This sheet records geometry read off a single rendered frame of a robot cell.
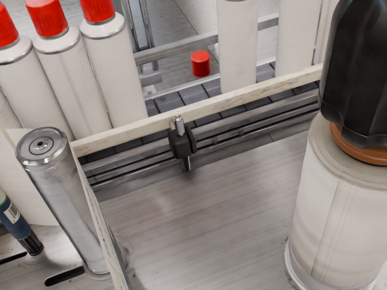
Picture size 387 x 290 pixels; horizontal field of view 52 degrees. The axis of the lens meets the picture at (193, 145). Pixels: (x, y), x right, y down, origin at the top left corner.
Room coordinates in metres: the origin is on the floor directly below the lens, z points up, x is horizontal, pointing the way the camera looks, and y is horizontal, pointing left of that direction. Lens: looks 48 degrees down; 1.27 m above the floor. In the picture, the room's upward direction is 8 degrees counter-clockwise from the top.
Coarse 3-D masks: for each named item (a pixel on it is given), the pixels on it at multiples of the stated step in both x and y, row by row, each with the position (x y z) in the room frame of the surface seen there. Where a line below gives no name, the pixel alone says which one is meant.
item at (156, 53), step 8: (320, 8) 0.52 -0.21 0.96; (264, 16) 0.51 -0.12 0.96; (272, 16) 0.51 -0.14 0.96; (264, 24) 0.50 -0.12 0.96; (272, 24) 0.50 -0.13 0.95; (208, 32) 0.49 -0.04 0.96; (216, 32) 0.48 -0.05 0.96; (184, 40) 0.47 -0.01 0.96; (192, 40) 0.47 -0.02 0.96; (200, 40) 0.47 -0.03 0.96; (208, 40) 0.48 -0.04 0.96; (216, 40) 0.48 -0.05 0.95; (152, 48) 0.47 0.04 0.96; (160, 48) 0.46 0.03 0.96; (168, 48) 0.46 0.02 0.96; (176, 48) 0.46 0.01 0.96; (184, 48) 0.47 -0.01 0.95; (192, 48) 0.47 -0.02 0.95; (136, 56) 0.45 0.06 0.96; (144, 56) 0.45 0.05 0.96; (152, 56) 0.46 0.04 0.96; (160, 56) 0.46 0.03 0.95; (168, 56) 0.46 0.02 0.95; (136, 64) 0.45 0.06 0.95
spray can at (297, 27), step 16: (288, 0) 0.45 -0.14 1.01; (304, 0) 0.44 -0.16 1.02; (320, 0) 0.45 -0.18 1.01; (288, 16) 0.45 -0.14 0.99; (304, 16) 0.44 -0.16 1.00; (288, 32) 0.45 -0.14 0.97; (304, 32) 0.44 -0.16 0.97; (288, 48) 0.45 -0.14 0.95; (304, 48) 0.44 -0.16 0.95; (288, 64) 0.45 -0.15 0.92; (304, 64) 0.44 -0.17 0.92
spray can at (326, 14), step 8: (328, 0) 0.47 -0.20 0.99; (336, 0) 0.46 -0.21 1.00; (328, 8) 0.47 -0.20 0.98; (328, 16) 0.47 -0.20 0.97; (320, 24) 0.48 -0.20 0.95; (328, 24) 0.47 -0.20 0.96; (320, 32) 0.48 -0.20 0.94; (328, 32) 0.47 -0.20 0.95; (320, 40) 0.48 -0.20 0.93; (320, 48) 0.47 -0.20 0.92; (320, 56) 0.47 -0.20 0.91
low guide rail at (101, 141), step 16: (320, 64) 0.44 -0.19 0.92; (272, 80) 0.42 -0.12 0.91; (288, 80) 0.42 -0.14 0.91; (304, 80) 0.43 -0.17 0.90; (224, 96) 0.40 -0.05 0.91; (240, 96) 0.40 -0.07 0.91; (256, 96) 0.41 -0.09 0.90; (176, 112) 0.38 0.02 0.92; (192, 112) 0.39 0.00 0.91; (208, 112) 0.39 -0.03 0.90; (128, 128) 0.37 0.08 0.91; (144, 128) 0.37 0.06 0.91; (160, 128) 0.37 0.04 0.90; (80, 144) 0.35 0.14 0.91; (96, 144) 0.35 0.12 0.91; (112, 144) 0.36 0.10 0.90
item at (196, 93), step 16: (272, 64) 0.50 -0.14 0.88; (256, 80) 0.47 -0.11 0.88; (160, 96) 0.46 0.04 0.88; (176, 96) 0.46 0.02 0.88; (192, 96) 0.45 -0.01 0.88; (208, 96) 0.45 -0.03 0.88; (272, 96) 0.43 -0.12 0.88; (288, 96) 0.43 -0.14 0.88; (160, 112) 0.43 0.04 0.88; (224, 112) 0.41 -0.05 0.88; (240, 112) 0.41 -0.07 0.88; (192, 128) 0.39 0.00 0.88; (128, 144) 0.37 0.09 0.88; (144, 144) 0.37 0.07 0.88; (80, 160) 0.36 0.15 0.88; (96, 160) 0.35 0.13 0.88
